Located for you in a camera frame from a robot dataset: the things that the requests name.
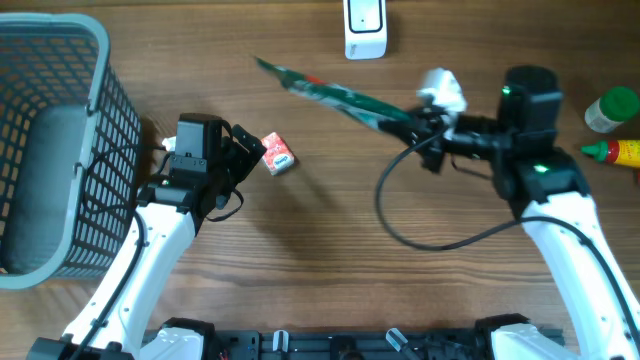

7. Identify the small orange white box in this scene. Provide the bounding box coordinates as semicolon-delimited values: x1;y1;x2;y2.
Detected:
261;132;295;176

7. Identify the green white sachet packet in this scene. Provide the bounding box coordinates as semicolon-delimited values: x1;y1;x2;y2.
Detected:
255;57;412;130

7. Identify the green lidded round jar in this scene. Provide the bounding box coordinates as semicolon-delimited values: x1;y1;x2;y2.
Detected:
584;86;639;134

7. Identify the red yellow green-capped bottle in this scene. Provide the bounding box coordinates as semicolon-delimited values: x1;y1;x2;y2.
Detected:
581;140;640;168

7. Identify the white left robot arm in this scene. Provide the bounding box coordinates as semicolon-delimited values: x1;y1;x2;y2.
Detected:
27;113;266;359

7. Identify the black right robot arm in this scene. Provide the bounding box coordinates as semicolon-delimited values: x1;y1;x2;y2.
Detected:
379;65;639;359

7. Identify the white barcode scanner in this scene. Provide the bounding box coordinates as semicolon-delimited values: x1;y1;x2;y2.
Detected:
343;0;388;60

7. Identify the grey plastic mesh basket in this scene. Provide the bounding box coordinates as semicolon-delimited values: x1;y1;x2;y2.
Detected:
1;13;142;290

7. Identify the black right camera cable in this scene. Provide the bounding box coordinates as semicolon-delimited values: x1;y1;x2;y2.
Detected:
374;127;640;351

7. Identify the black mounting rail base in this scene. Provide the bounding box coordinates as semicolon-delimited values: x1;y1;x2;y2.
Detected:
142;313;566;360

